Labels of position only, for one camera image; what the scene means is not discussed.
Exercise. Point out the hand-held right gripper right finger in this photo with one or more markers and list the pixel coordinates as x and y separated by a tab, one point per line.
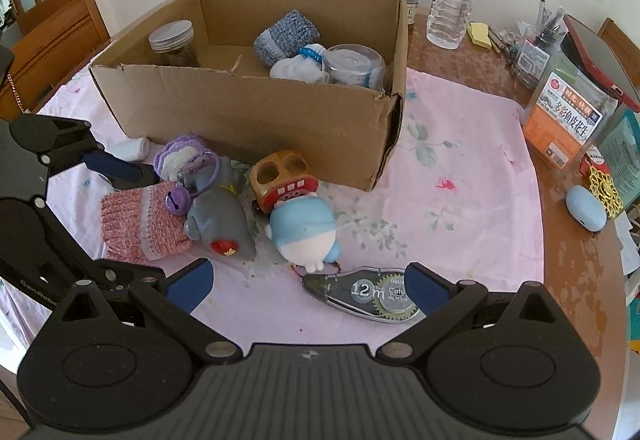
425	287

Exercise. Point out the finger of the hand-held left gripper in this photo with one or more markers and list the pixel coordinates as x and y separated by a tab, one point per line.
107	167
120	276

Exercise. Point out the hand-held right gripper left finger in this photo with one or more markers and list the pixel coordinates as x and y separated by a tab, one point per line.
190	285

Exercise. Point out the pink knit sock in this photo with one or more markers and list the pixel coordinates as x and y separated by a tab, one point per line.
140	225

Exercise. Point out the correction tape dispenser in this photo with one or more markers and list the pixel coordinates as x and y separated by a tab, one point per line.
360	292

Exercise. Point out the purple crochet ice cream charm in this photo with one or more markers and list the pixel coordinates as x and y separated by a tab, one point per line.
180	154

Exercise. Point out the frosted-lid plastic jar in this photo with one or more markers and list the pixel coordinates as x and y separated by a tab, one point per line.
172	42

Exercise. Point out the cardboard box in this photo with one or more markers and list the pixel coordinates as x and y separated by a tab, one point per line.
250	129

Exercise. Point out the white sock blue trim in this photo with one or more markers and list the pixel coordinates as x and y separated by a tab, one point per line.
300	67

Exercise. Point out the clear plastic jar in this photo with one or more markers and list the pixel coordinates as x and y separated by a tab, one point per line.
355	67

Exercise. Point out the brown wooden desktop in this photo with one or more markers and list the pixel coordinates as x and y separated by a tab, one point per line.
480	69

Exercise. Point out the white tube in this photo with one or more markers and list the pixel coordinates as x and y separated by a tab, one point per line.
130	149

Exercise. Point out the grey shark toy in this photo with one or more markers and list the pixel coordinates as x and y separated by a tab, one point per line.
220	220

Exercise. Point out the pink floral tablecloth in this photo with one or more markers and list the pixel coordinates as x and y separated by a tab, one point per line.
450	220

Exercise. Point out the blue white plush toy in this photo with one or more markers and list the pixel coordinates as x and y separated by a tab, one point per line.
305	230

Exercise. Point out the wooden toy car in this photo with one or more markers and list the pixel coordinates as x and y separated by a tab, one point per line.
285	180

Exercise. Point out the light blue oval case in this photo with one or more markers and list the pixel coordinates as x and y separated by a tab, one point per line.
585	209

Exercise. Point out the gold foil ornament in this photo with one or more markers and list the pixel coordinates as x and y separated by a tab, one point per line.
606	190

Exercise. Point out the paper sheets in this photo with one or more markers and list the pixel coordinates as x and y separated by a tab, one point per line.
629	250

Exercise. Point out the small red-label container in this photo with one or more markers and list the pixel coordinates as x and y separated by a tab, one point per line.
594	160

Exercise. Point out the orange-label snack jar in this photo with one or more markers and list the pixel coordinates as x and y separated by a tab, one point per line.
565	119

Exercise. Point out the teal packet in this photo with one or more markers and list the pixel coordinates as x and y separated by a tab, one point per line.
625	154

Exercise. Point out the clear pen cup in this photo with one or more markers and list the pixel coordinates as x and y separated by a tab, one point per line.
530	62

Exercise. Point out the bundle of pencils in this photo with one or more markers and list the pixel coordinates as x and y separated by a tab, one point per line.
502	44

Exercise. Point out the yellow sticky notes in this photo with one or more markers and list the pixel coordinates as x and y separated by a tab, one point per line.
480	35

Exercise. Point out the red phone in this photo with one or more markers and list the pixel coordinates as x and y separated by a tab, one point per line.
600	64

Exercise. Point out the pen holder with pens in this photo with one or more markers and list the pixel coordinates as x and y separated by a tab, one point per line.
550	24

